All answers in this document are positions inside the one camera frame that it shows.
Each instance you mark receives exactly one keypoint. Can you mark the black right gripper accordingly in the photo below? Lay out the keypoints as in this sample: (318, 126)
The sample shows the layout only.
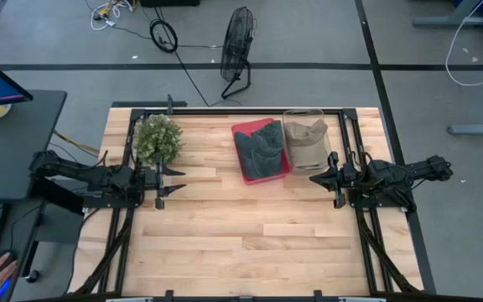
(348, 178)

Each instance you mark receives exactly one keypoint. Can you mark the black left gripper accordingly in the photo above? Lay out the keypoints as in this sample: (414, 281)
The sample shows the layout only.
(147, 179)

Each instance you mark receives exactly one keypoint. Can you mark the clear plastic bin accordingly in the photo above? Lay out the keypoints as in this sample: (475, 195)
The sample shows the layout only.
(304, 114)

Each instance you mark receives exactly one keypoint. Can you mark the red plastic bin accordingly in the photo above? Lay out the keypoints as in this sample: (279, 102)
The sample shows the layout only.
(241, 128)

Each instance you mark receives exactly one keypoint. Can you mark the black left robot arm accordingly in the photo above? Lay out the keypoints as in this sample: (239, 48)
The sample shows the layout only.
(82, 172)

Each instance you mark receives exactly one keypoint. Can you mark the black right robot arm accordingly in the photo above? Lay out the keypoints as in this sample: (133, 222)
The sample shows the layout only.
(396, 172)

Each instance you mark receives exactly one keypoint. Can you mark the green artificial plant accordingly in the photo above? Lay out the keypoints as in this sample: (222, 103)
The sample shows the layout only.
(157, 136)

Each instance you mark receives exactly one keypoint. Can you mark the black floor fan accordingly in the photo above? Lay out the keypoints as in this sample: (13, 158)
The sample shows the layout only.
(236, 42)

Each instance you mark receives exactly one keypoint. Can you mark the grey table foot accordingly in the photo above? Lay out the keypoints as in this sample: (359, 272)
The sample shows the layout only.
(476, 129)

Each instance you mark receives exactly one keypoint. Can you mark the black desk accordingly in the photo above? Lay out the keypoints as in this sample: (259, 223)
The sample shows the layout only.
(11, 147)

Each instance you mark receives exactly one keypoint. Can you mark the small black round knob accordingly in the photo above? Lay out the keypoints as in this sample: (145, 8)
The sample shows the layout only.
(32, 276)

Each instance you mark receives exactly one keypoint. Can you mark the black computer mouse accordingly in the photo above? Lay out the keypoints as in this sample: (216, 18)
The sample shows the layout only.
(6, 285)

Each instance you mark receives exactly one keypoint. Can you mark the grey table leg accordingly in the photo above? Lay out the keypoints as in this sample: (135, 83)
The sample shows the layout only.
(455, 19)

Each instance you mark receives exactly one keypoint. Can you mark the black aluminium table frame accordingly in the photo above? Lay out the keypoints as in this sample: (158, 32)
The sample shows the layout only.
(243, 111)

